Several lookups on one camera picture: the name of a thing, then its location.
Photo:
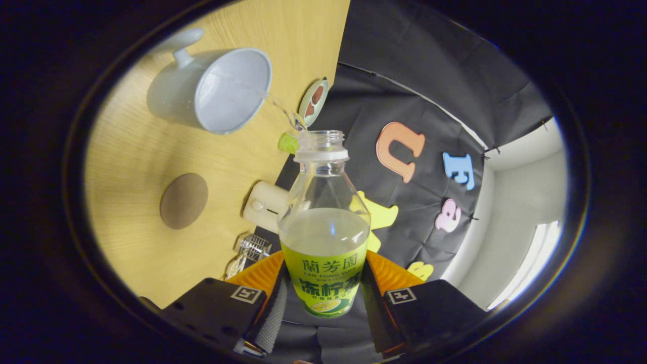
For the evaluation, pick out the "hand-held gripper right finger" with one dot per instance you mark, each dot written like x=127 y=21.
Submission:
x=429 y=313

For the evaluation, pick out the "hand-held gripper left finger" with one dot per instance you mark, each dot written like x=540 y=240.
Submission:
x=222 y=308

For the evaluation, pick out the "clear juice bottle green label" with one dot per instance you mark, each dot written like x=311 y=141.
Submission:
x=323 y=263

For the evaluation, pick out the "brown round coaster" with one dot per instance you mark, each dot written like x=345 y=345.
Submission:
x=184 y=202

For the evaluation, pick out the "white cup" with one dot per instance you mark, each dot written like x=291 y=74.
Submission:
x=222 y=96

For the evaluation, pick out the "small capped green drink bottle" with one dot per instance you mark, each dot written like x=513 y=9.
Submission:
x=288 y=143

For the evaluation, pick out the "white toaster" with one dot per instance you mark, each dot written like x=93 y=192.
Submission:
x=265 y=205

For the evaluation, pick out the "ceiling light panel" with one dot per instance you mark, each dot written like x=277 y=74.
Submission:
x=530 y=263

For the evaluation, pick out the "wooden table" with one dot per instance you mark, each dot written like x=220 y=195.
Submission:
x=131 y=151

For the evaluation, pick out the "reddish brown meat piece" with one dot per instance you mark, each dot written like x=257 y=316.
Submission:
x=317 y=94
x=310 y=109

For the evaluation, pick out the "pale green plate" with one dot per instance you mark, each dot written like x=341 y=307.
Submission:
x=306 y=93

